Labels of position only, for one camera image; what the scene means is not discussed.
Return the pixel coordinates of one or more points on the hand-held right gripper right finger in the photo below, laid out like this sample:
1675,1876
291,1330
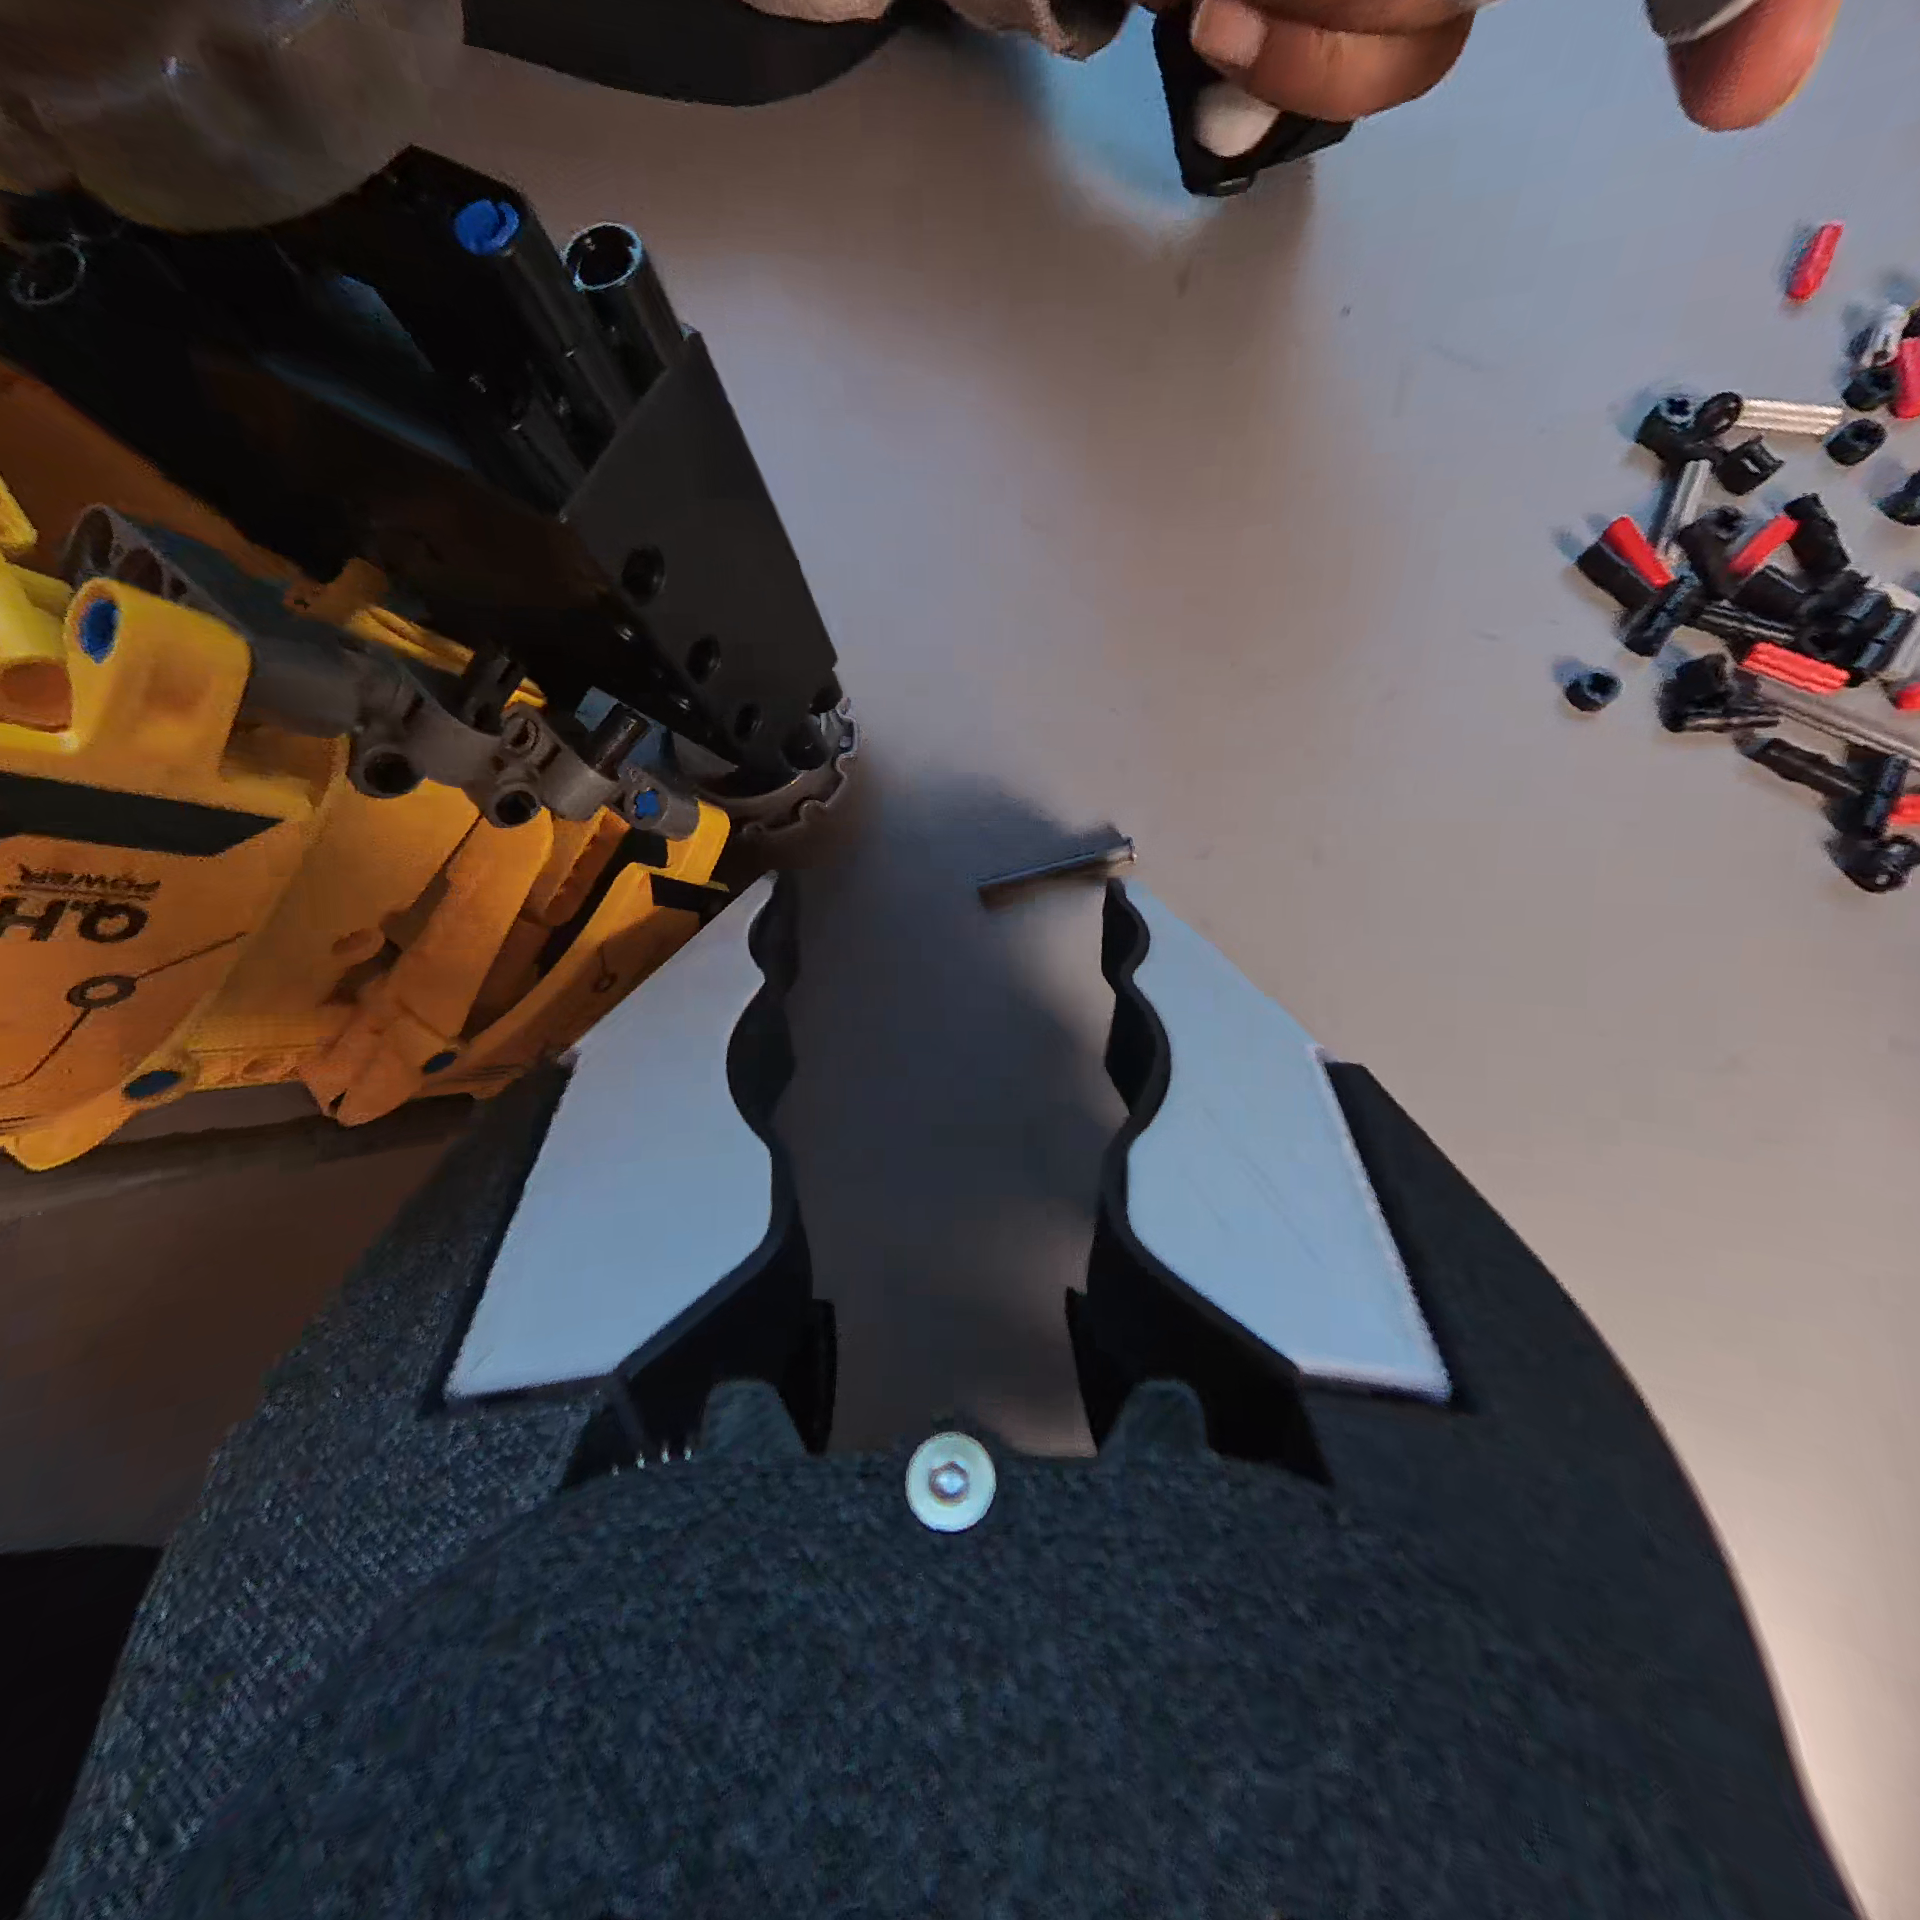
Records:
1274,1200

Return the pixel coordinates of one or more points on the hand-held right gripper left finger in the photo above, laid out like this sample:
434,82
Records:
631,1200

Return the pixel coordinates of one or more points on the grey toy wheel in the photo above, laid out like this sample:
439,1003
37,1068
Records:
804,782

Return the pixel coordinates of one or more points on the yellow toy brick vehicle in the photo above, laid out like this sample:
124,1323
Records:
152,900

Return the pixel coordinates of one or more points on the person's left forearm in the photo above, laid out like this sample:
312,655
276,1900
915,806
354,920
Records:
1048,17

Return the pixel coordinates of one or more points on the person's left hand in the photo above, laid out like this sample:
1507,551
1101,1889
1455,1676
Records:
1319,54

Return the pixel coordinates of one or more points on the black textured pad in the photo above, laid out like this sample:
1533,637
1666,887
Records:
673,54

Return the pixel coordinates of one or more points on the pile of small brick pins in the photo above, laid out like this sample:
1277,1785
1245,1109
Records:
1772,600

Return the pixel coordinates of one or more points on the beige printed sweatshirt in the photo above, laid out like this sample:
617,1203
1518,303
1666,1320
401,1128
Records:
227,107

